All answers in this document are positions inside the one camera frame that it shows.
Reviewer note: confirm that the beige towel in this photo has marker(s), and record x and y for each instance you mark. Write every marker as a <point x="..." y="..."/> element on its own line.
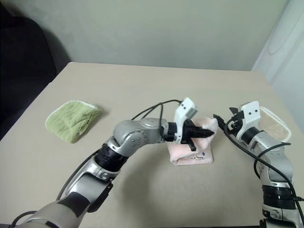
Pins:
<point x="273" y="126"/>

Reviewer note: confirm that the dark sofa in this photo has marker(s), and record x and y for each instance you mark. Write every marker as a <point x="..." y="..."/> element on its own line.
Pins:
<point x="21" y="59"/>

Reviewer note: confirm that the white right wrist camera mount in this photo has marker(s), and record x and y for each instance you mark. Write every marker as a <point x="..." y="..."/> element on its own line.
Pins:
<point x="251" y="114"/>

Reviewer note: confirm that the pink fluffy towel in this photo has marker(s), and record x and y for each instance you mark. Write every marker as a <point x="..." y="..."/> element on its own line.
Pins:
<point x="187" y="156"/>

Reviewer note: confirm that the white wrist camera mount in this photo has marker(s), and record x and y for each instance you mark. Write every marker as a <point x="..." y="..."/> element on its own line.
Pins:
<point x="184" y="111"/>
<point x="251" y="114"/>

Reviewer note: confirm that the green towel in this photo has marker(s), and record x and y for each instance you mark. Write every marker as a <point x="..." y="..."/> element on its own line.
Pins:
<point x="69" y="123"/>

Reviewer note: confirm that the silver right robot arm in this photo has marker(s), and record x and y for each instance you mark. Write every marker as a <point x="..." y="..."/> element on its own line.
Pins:
<point x="273" y="152"/>

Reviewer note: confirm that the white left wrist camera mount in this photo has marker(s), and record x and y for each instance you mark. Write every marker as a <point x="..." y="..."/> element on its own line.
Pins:
<point x="184" y="111"/>

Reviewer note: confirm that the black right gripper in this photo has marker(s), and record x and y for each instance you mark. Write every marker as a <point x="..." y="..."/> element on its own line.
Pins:
<point x="236" y="120"/>

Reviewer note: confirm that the white panelled door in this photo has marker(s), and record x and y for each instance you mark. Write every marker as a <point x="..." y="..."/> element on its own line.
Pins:
<point x="285" y="47"/>

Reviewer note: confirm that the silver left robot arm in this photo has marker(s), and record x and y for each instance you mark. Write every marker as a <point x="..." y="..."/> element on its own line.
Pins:
<point x="133" y="137"/>

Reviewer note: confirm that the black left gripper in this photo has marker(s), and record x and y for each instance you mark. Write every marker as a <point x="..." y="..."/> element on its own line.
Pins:
<point x="188" y="131"/>

